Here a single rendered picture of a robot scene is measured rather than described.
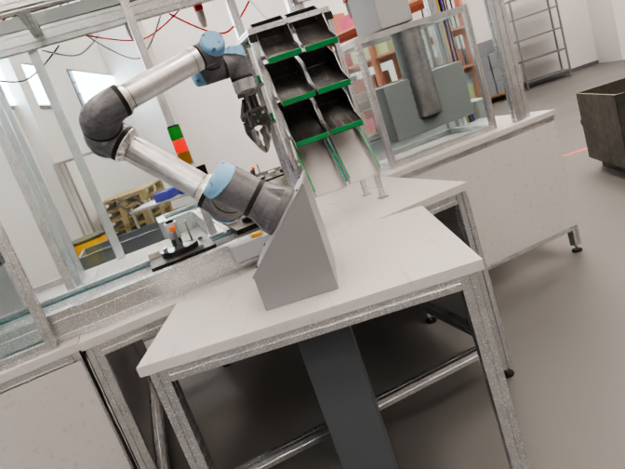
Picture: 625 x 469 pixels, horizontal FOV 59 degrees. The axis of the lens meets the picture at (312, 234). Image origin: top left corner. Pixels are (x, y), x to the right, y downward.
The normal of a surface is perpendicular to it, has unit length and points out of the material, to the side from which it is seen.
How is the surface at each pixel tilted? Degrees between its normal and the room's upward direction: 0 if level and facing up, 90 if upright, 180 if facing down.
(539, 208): 90
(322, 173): 45
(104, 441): 90
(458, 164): 90
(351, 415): 90
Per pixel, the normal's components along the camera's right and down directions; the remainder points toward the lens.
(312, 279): 0.00, 0.24
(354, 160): -0.11, -0.52
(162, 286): 0.32, 0.12
